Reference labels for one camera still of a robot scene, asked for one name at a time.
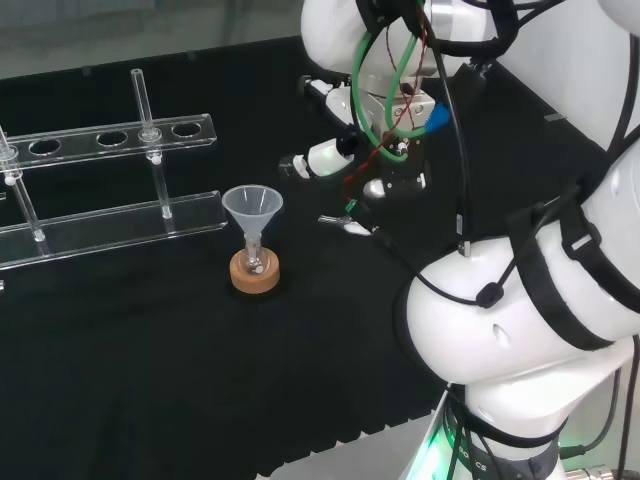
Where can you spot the small round-bottom glass flask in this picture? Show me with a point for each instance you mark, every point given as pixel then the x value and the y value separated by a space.
pixel 252 262

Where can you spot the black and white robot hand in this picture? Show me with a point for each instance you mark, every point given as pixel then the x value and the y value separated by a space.
pixel 400 180

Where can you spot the black bench cloth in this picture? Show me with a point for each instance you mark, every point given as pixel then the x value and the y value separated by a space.
pixel 150 360

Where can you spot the clear acrylic funnel stand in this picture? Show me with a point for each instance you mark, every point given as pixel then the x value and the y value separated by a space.
pixel 125 220

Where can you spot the clear weighing funnel with powder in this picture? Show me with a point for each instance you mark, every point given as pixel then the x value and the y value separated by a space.
pixel 350 226

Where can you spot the clear plastic funnel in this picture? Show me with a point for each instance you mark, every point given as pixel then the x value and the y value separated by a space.
pixel 252 202

